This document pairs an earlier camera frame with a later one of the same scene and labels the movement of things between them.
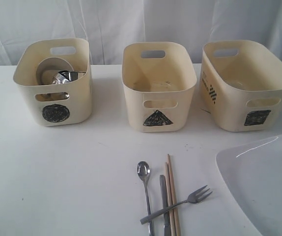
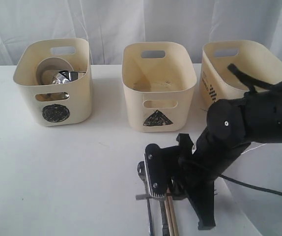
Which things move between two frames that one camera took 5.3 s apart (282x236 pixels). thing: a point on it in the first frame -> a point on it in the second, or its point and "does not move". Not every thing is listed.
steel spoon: (143, 171) does not move
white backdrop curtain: (108, 25) does not move
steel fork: (195, 197) -> (143, 196)
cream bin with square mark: (243, 87) does not move
